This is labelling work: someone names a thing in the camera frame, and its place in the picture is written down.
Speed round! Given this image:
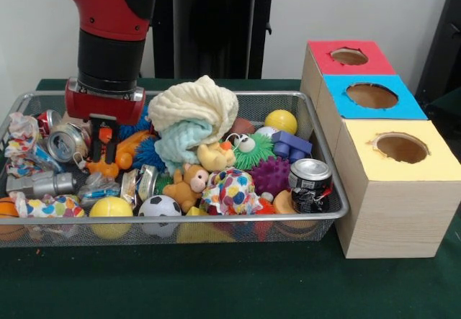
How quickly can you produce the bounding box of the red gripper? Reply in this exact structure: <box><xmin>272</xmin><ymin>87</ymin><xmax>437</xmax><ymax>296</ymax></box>
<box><xmin>64</xmin><ymin>77</ymin><xmax>147</xmax><ymax>166</ymax></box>

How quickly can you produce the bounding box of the mint waffle cloth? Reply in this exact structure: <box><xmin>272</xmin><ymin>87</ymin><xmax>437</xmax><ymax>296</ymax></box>
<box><xmin>154</xmin><ymin>120</ymin><xmax>214</xmax><ymax>174</ymax></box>

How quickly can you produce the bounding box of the cream waffle cloth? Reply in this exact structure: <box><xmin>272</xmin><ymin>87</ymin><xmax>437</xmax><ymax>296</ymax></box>
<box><xmin>147</xmin><ymin>75</ymin><xmax>240</xmax><ymax>143</ymax></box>

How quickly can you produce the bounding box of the yellow tennis-style ball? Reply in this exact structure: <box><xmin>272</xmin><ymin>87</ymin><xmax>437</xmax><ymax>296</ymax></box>
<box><xmin>89</xmin><ymin>196</ymin><xmax>134</xmax><ymax>240</ymax></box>

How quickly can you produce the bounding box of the small soccer ball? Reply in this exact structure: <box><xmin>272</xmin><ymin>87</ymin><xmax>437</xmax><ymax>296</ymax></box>
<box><xmin>138</xmin><ymin>194</ymin><xmax>183</xmax><ymax>237</ymax></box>

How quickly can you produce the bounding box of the small orange basketball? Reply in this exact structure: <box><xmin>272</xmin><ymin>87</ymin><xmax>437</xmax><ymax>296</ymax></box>
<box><xmin>0</xmin><ymin>197</ymin><xmax>26</xmax><ymax>241</ymax></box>

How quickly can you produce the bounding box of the polka dot cloth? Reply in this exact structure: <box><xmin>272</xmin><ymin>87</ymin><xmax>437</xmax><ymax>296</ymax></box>
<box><xmin>200</xmin><ymin>167</ymin><xmax>264</xmax><ymax>216</ymax></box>

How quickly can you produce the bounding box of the green spiky toy with eyes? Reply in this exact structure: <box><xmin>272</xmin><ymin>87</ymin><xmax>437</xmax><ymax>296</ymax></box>
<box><xmin>220</xmin><ymin>132</ymin><xmax>275</xmax><ymax>171</ymax></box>

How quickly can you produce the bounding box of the purple spiky ball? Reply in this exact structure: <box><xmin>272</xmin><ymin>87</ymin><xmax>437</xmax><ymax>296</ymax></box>
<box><xmin>248</xmin><ymin>156</ymin><xmax>292</xmax><ymax>197</ymax></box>

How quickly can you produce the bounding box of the smooth yellow ball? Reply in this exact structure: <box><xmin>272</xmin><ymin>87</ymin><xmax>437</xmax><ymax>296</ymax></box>
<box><xmin>264</xmin><ymin>109</ymin><xmax>299</xmax><ymax>135</ymax></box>

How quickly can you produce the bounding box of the black and white can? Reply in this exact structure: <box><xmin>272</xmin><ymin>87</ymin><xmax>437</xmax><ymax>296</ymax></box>
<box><xmin>289</xmin><ymin>158</ymin><xmax>334</xmax><ymax>215</ymax></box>

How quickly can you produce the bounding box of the dark green side table cloth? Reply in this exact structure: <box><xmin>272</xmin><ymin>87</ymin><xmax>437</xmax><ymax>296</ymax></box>
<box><xmin>426</xmin><ymin>88</ymin><xmax>461</xmax><ymax>125</ymax></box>

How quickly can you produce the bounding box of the black chair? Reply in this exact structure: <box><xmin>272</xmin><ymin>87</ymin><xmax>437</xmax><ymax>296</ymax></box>
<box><xmin>413</xmin><ymin>0</ymin><xmax>461</xmax><ymax>118</ymax></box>

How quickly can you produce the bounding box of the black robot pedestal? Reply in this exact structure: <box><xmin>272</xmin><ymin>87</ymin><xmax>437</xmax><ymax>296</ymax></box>
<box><xmin>151</xmin><ymin>0</ymin><xmax>291</xmax><ymax>80</ymax></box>

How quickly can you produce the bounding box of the shallow wire mesh bin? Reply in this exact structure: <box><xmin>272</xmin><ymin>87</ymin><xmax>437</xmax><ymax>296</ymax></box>
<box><xmin>0</xmin><ymin>90</ymin><xmax>351</xmax><ymax>250</ymax></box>

